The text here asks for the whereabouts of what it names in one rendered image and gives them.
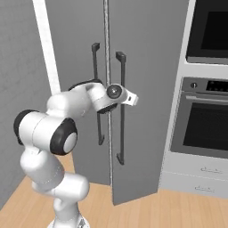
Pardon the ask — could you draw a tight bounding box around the dark fridge door handle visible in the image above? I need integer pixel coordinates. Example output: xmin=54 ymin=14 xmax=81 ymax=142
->
xmin=115 ymin=51 xmax=127 ymax=166
xmin=91 ymin=42 xmax=106 ymax=146

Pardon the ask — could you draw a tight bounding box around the grey fridge door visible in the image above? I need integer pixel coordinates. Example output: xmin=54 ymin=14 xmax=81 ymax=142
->
xmin=106 ymin=0 xmax=191 ymax=206
xmin=44 ymin=0 xmax=112 ymax=187

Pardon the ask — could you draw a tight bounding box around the white appliance cabinet frame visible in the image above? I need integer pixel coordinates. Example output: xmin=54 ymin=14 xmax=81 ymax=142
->
xmin=159 ymin=0 xmax=228 ymax=200

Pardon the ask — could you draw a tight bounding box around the black built-in microwave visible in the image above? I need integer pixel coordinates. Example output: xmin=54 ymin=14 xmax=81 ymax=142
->
xmin=185 ymin=0 xmax=228 ymax=66

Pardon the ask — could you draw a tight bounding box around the grey drawer handle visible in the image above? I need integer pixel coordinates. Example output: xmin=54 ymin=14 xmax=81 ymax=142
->
xmin=199 ymin=167 xmax=224 ymax=175

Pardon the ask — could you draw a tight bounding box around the grey oven door handle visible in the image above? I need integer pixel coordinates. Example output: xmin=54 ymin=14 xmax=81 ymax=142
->
xmin=184 ymin=94 xmax=228 ymax=105

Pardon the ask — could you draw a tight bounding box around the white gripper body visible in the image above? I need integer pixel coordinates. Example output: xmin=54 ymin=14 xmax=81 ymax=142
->
xmin=119 ymin=88 xmax=140 ymax=107

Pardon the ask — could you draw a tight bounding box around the grey built-in oven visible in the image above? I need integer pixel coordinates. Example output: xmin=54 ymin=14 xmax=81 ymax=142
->
xmin=168 ymin=76 xmax=228 ymax=160

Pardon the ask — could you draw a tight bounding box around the white drawer front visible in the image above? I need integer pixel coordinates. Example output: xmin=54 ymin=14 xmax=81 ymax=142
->
xmin=159 ymin=171 xmax=228 ymax=200
xmin=161 ymin=151 xmax=228 ymax=183

